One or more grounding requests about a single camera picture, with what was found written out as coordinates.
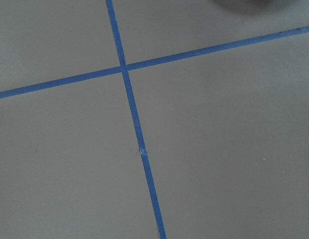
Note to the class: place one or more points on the green plate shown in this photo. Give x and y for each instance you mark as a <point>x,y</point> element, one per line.
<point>243,5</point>

